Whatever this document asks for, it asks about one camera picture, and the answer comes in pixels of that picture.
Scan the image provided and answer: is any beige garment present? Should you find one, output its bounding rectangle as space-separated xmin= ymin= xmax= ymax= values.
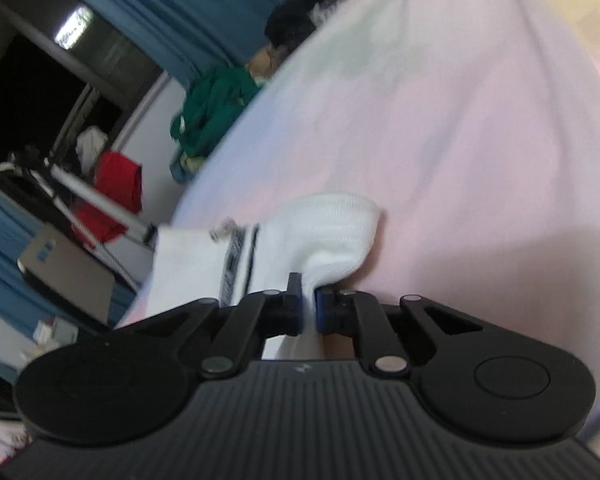
xmin=244 ymin=44 xmax=283 ymax=83

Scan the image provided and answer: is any dark clothes pile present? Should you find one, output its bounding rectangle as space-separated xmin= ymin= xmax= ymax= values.
xmin=265 ymin=0 xmax=326 ymax=56

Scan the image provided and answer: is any white garment on rack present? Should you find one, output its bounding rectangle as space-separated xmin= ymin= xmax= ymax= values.
xmin=76 ymin=126 xmax=109 ymax=172

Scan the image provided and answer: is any pastel tie-dye blanket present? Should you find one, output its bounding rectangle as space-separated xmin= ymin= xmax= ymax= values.
xmin=115 ymin=0 xmax=600 ymax=466

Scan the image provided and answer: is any red garment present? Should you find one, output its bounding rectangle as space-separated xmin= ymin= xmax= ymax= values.
xmin=71 ymin=150 xmax=144 ymax=249

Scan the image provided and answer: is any white sock with black stripe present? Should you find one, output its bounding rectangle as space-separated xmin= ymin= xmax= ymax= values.
xmin=130 ymin=192 xmax=384 ymax=361

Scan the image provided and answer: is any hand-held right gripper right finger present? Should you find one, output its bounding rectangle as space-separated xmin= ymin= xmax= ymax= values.
xmin=316 ymin=285 xmax=484 ymax=377

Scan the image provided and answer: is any light blue cloth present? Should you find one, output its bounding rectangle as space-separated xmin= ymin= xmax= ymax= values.
xmin=169 ymin=152 xmax=206 ymax=184

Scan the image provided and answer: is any green garment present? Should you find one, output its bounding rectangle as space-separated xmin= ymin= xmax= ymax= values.
xmin=170 ymin=65 xmax=262 ymax=161

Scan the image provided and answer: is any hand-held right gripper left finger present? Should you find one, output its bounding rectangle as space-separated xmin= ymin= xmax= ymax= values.
xmin=115 ymin=272 xmax=304 ymax=379

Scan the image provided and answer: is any dark window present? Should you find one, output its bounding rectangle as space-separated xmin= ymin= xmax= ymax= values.
xmin=0 ymin=0 xmax=163 ymax=173

